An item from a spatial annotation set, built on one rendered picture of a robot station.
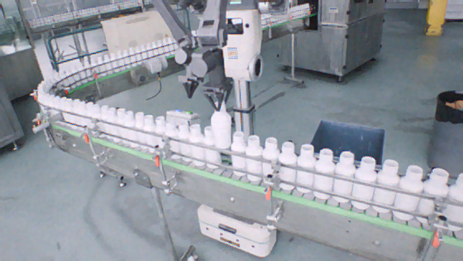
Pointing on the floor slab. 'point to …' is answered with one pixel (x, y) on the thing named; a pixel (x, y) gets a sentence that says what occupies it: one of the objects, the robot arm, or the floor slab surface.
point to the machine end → (336, 36)
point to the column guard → (435, 17)
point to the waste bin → (447, 135)
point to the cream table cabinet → (135, 31)
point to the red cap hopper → (48, 32)
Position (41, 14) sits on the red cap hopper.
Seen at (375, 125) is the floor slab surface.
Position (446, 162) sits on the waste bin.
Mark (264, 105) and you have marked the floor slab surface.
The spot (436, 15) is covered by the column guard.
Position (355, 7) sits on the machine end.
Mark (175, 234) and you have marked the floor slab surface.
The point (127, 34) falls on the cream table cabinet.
